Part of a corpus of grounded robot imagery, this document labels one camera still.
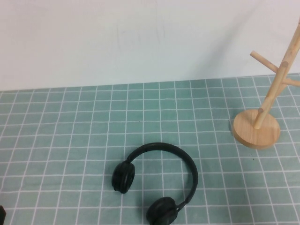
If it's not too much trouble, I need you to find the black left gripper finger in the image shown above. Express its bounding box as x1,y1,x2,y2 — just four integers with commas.
0,205,7,225

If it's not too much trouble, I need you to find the black over-ear headphones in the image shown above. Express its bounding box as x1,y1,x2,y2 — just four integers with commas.
112,142,199,225

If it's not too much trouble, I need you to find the wooden peg headphone stand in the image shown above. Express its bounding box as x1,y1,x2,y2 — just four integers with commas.
232,18,300,150

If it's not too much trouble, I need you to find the green white-grid tablecloth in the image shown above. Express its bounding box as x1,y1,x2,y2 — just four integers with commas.
0,73,300,225

